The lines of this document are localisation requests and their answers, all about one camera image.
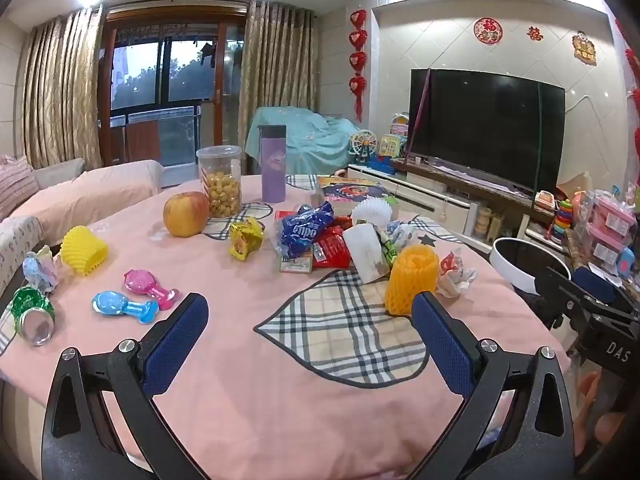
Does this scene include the white paper pack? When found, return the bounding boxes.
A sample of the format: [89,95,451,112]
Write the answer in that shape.
[342,222,391,281]

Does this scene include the teal covered armchair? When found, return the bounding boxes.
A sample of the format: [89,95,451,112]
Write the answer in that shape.
[245,106,366,176]

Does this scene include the beige patterned curtain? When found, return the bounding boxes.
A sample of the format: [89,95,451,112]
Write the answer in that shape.
[20,5,108,171]
[237,0,321,116]

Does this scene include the pink plastic toy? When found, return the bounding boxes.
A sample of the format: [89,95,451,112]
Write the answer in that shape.
[123,269,180,311]

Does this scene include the green snack wrapper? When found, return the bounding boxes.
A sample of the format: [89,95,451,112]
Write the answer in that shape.
[381,234,401,267]

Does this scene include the orange foam fruit net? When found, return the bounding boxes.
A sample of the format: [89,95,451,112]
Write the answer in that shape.
[385,245,441,317]

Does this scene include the blue snack packet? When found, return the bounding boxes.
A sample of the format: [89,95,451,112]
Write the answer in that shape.
[272,201,335,261]

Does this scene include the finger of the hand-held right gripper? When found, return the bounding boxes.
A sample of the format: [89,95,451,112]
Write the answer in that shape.
[574,266,633,311]
[537,267,640,326]

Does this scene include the striped pink pillow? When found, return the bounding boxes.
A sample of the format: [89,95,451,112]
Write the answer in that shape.
[0,154,41,221]

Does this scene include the white rim trash bin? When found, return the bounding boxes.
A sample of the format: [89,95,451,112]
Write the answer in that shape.
[489,238,571,306]

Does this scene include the black television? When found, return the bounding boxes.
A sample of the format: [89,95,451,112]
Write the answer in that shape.
[407,67,567,196]

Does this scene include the clear popcorn jar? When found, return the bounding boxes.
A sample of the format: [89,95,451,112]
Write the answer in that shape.
[196,145,243,219]

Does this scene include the green drink can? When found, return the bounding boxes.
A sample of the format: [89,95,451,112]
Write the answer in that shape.
[11,286,56,347]

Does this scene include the white television stand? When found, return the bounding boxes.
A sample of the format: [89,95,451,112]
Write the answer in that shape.
[347,160,551,256]

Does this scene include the yellow snack packet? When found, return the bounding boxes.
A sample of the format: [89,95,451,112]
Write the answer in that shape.
[229,216,265,261]

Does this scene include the cartoon figure wall sticker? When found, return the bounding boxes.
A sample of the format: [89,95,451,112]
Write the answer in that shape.
[572,31,597,66]

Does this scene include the pink plaid patch tablecloth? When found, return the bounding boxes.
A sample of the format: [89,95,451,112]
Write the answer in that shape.
[0,172,571,480]

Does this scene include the rainbow stacking ring toy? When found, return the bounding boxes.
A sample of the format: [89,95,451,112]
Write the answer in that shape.
[552,199,576,233]

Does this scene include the colourful picture book box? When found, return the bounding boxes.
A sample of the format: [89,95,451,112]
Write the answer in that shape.
[315,175,397,216]

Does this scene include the white foam fruit net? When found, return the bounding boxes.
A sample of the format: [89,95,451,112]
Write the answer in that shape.
[350,198,396,226]

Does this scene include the wooden frame glass door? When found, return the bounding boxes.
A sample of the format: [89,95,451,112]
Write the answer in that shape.
[97,7,248,168]

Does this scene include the blue plastic toy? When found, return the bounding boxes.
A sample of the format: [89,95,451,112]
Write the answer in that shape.
[91,291,160,325]

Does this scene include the pastel wrapper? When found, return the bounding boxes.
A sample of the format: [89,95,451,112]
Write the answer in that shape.
[22,245,61,293]

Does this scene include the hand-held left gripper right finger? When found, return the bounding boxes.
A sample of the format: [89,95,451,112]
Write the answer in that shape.
[407,291,576,480]

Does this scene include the red heart hanging decoration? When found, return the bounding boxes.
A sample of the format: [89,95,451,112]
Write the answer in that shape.
[348,8,369,123]
[614,17,640,161]

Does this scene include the red white carton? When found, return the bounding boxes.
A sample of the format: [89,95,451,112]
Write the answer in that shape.
[276,252,315,275]

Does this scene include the pink covered sofa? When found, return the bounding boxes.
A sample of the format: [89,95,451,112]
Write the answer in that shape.
[0,157,166,281]

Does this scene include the blue pink toy phone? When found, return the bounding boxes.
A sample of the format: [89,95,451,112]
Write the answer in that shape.
[617,247,637,281]

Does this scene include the red yellow apple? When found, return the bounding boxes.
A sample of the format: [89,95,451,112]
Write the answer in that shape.
[163,191,210,238]

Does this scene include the red white wrapper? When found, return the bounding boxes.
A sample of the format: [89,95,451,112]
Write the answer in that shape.
[437,250,478,301]

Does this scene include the round red wall sticker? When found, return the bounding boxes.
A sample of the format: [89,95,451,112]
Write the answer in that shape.
[473,17,503,46]

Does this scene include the purple drink bottle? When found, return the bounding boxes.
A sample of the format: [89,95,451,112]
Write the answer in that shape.
[257,124,287,204]

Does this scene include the pink storage box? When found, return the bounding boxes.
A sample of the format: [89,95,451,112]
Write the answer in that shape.
[582,224,632,272]
[587,192,637,233]

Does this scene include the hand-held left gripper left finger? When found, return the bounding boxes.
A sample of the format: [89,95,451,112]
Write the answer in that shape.
[41,291,211,480]

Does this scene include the colourful activity cube toy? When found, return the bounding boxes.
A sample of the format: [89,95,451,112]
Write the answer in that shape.
[378,135,405,160]

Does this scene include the ferris wheel toy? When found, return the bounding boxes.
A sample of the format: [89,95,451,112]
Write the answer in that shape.
[348,129,377,165]

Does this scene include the yellow foam fruit net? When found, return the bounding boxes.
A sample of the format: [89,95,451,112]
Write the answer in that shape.
[60,225,109,276]

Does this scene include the red snack packet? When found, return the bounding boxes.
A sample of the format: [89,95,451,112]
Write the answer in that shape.
[311,227,353,268]

